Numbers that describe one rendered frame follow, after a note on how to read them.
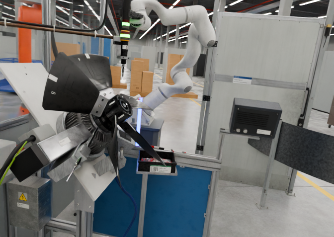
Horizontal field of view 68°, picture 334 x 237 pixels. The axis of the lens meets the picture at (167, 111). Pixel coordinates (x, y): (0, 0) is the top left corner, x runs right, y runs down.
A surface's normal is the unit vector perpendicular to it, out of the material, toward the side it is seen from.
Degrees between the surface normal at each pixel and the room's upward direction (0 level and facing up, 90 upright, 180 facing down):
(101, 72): 41
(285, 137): 90
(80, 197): 90
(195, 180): 90
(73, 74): 76
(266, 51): 89
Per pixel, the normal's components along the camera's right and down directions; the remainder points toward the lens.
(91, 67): 0.37, -0.55
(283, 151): -0.87, 0.02
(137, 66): 0.22, 0.23
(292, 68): -0.18, 0.19
